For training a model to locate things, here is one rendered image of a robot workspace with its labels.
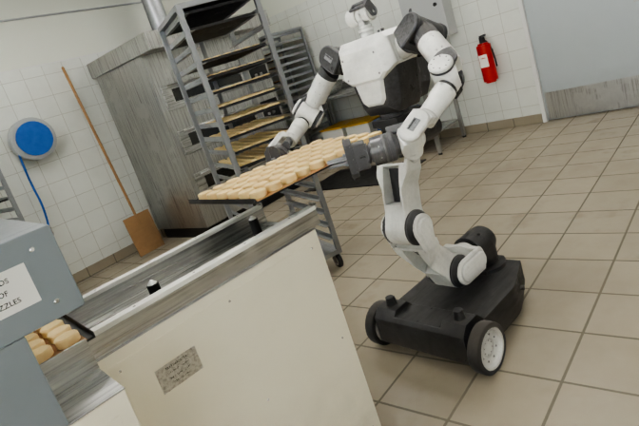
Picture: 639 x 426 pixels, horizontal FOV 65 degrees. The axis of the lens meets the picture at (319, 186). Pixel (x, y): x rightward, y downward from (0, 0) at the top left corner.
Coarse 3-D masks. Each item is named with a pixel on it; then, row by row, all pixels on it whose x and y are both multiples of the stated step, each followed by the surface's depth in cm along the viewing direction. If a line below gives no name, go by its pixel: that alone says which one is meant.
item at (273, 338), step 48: (240, 240) 164; (144, 288) 148; (240, 288) 134; (288, 288) 144; (144, 336) 117; (192, 336) 125; (240, 336) 134; (288, 336) 144; (336, 336) 156; (144, 384) 117; (192, 384) 124; (240, 384) 133; (288, 384) 143; (336, 384) 155
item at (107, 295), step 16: (256, 208) 174; (224, 224) 165; (240, 224) 169; (192, 240) 159; (208, 240) 162; (224, 240) 165; (160, 256) 153; (176, 256) 154; (192, 256) 158; (128, 272) 147; (144, 272) 148; (160, 272) 151; (96, 288) 141; (112, 288) 142; (128, 288) 145; (96, 304) 139; (112, 304) 142; (80, 320) 136
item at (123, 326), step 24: (312, 216) 152; (264, 240) 141; (288, 240) 146; (216, 264) 131; (240, 264) 135; (168, 288) 122; (192, 288) 126; (120, 312) 117; (144, 312) 118; (168, 312) 122; (96, 336) 111; (120, 336) 114
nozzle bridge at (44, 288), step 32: (0, 224) 110; (32, 224) 93; (0, 256) 83; (32, 256) 86; (0, 288) 82; (32, 288) 86; (64, 288) 89; (0, 320) 82; (32, 320) 85; (0, 352) 82; (32, 352) 85; (0, 384) 82; (32, 384) 85; (0, 416) 82; (32, 416) 85; (64, 416) 88
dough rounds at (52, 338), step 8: (56, 320) 118; (40, 328) 119; (48, 328) 115; (56, 328) 113; (64, 328) 112; (32, 336) 113; (40, 336) 118; (48, 336) 110; (56, 336) 110; (64, 336) 107; (72, 336) 106; (80, 336) 109; (32, 344) 108; (40, 344) 108; (48, 344) 111; (56, 344) 105; (64, 344) 105; (72, 344) 106; (40, 352) 103; (48, 352) 103; (56, 352) 105; (40, 360) 102
